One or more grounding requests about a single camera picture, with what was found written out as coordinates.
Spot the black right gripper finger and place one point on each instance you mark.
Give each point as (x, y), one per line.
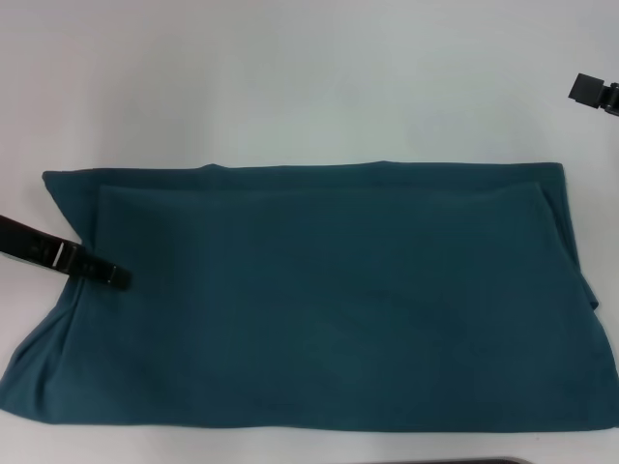
(595, 92)

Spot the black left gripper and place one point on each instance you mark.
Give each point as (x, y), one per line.
(29, 241)

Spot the teal T-shirt with FREE print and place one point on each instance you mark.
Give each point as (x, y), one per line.
(309, 290)

